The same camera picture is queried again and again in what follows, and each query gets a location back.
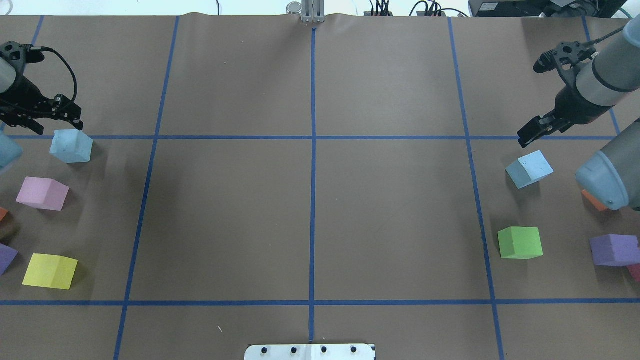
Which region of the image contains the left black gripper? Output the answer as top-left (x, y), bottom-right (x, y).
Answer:
top-left (0, 75), bottom-right (84, 136)

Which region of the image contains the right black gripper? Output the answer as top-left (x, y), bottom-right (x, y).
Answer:
top-left (517, 86), bottom-right (603, 149)

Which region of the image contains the light blue foam block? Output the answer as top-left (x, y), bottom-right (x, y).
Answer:
top-left (505, 150), bottom-right (554, 190)
top-left (49, 129), bottom-right (94, 164)

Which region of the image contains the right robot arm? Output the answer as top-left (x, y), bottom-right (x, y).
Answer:
top-left (517, 18), bottom-right (639, 212)

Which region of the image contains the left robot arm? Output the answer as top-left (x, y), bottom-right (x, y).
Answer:
top-left (0, 58), bottom-right (84, 135)

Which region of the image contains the pink foam block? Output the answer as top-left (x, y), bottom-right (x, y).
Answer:
top-left (16, 177), bottom-right (70, 212)

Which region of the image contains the right orange foam block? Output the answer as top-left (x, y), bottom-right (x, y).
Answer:
top-left (581, 189), bottom-right (609, 212)

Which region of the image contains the orange foam block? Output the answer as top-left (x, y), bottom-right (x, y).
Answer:
top-left (581, 189), bottom-right (609, 212)
top-left (0, 207), bottom-right (9, 222)

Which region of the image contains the left orange foam block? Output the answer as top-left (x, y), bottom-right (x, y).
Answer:
top-left (0, 207), bottom-right (9, 222)

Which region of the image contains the green foam block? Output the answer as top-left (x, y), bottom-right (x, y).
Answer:
top-left (497, 227), bottom-right (544, 260)

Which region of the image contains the right purple foam block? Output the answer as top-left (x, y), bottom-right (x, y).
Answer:
top-left (589, 234), bottom-right (640, 267)

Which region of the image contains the purple foam block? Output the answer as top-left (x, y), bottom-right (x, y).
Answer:
top-left (589, 234), bottom-right (640, 267)
top-left (0, 244), bottom-right (19, 276)

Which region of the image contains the left purple foam block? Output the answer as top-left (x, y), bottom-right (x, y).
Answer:
top-left (0, 244), bottom-right (19, 276)

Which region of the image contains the yellow foam block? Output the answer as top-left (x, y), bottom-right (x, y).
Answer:
top-left (22, 253), bottom-right (79, 290)

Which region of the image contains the dark red foam block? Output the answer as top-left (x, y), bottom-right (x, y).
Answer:
top-left (626, 264), bottom-right (640, 283)

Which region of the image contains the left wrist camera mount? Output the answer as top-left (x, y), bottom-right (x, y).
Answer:
top-left (0, 41), bottom-right (45, 66)

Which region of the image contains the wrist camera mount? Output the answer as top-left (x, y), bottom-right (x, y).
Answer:
top-left (532, 41), bottom-right (597, 85)
top-left (0, 41), bottom-right (45, 66)

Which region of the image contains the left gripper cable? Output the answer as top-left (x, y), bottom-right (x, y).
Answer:
top-left (30, 46), bottom-right (79, 108)

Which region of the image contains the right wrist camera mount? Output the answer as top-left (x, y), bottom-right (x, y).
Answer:
top-left (532, 41), bottom-right (597, 85)

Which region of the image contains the aluminium frame post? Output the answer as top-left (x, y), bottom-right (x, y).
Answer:
top-left (300, 0), bottom-right (326, 24)

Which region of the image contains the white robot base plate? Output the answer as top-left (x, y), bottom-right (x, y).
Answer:
top-left (244, 343), bottom-right (377, 360)

